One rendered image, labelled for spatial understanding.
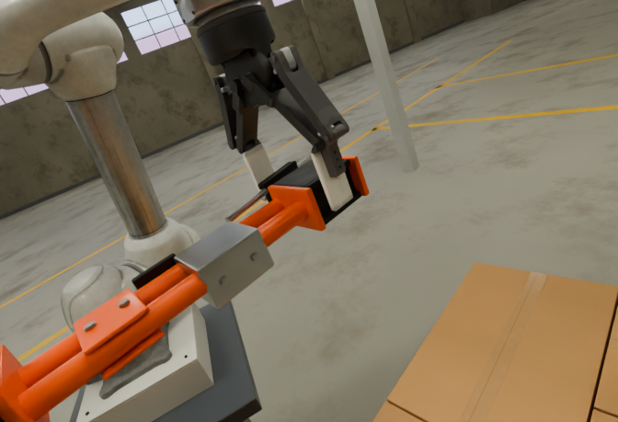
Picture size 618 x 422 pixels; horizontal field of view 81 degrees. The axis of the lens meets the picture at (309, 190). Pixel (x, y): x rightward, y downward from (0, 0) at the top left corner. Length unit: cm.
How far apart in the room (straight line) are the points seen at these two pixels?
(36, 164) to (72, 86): 1395
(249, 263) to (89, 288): 69
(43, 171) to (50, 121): 166
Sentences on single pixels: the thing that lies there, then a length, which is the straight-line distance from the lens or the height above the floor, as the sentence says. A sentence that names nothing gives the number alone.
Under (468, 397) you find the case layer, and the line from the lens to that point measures 108.
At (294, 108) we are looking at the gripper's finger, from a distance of 37.
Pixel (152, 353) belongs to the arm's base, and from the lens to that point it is 109.
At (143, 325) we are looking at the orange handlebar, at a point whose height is 127.
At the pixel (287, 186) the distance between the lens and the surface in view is 40.
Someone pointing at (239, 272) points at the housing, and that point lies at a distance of 35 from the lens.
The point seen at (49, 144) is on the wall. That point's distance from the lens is 1464.
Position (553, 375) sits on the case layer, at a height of 54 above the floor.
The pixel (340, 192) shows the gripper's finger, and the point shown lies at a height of 127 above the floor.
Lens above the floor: 142
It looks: 20 degrees down
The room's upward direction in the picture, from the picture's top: 22 degrees counter-clockwise
